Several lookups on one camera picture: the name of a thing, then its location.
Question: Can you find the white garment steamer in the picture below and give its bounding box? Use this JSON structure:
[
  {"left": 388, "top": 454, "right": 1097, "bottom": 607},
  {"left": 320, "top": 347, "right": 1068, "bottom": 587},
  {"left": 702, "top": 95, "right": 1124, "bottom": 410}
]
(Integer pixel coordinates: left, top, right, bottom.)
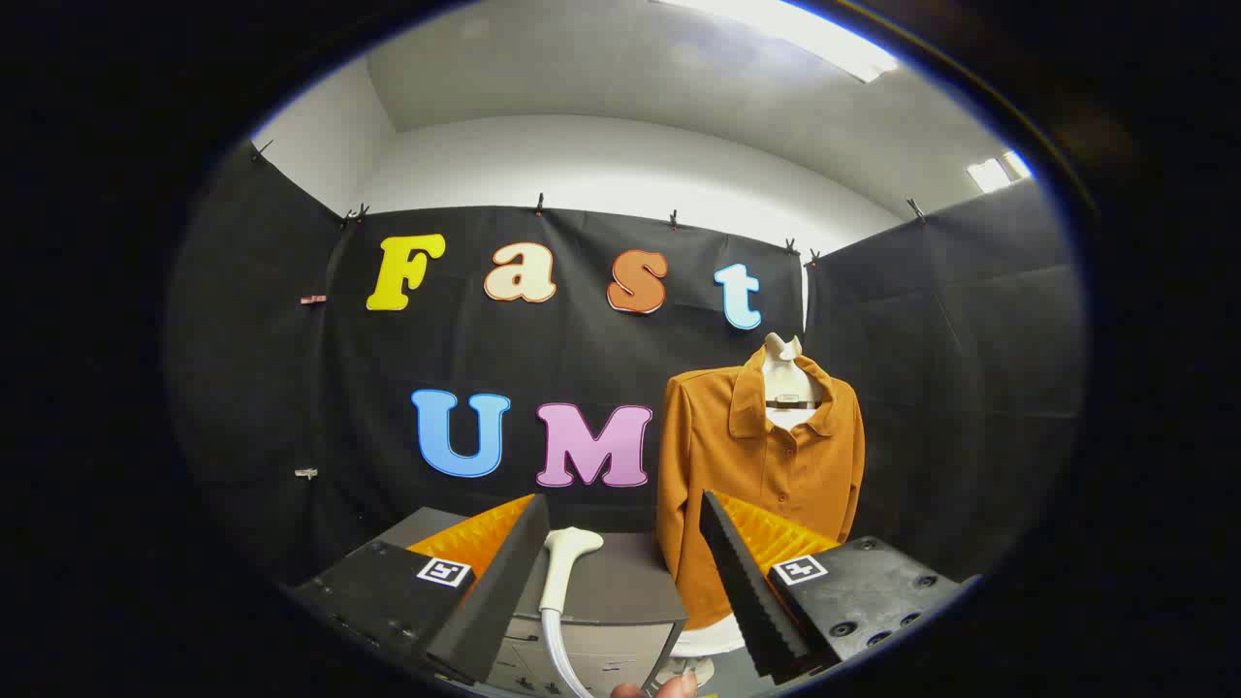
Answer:
[{"left": 538, "top": 526, "right": 605, "bottom": 698}]

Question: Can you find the row of black cloth clips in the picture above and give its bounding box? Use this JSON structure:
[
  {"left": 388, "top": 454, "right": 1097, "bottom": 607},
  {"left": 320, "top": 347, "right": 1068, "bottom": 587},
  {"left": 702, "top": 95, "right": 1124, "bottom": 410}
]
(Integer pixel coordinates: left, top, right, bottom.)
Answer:
[{"left": 250, "top": 139, "right": 927, "bottom": 265}]

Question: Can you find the white stand base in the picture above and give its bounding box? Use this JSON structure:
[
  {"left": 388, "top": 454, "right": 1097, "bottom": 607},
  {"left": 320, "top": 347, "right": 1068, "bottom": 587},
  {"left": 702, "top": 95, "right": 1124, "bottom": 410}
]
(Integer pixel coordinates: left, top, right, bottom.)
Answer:
[{"left": 672, "top": 616, "right": 748, "bottom": 660}]

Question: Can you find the small ceiling light panel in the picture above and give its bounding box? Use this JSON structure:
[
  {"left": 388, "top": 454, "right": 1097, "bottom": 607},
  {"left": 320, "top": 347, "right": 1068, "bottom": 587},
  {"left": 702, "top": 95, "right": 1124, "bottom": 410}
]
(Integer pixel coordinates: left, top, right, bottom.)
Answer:
[{"left": 967, "top": 150, "right": 1034, "bottom": 193}]

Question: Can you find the white garment hanger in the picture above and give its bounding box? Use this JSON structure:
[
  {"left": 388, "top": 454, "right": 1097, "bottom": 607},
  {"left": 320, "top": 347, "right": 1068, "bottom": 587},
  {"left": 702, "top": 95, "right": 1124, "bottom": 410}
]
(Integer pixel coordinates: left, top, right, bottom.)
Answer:
[{"left": 759, "top": 333, "right": 825, "bottom": 430}]

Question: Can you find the black backdrop cloth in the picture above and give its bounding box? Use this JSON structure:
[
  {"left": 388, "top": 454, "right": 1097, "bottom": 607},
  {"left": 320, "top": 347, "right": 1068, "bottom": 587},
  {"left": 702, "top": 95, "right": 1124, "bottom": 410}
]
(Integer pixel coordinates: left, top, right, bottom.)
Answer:
[{"left": 165, "top": 141, "right": 1085, "bottom": 592}]

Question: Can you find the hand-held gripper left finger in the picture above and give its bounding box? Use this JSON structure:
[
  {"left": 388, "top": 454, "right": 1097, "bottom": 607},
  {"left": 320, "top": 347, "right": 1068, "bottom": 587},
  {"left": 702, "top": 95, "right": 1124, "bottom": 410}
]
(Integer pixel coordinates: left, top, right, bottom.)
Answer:
[{"left": 289, "top": 492, "right": 552, "bottom": 687}]

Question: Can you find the grey cabinet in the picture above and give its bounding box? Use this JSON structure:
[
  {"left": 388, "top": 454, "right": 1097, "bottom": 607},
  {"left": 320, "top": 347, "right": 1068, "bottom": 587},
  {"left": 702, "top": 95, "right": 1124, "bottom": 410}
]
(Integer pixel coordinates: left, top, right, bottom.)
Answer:
[{"left": 373, "top": 506, "right": 689, "bottom": 698}]

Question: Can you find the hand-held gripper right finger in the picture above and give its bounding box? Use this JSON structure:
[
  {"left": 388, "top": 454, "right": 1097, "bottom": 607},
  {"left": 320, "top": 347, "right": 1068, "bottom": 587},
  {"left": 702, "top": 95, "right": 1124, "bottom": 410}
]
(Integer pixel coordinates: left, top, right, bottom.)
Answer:
[{"left": 700, "top": 490, "right": 971, "bottom": 682}]

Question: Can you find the long ceiling light panel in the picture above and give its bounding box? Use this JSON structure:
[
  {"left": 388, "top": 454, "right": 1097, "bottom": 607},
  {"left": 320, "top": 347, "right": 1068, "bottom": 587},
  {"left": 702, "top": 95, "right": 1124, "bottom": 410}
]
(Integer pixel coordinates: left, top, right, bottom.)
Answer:
[{"left": 659, "top": 0, "right": 901, "bottom": 83}]

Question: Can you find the orange button shirt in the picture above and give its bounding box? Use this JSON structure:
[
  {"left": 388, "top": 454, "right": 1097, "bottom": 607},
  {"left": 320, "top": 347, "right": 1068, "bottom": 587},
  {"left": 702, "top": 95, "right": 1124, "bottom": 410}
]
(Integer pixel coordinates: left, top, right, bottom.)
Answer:
[{"left": 656, "top": 347, "right": 866, "bottom": 631}]

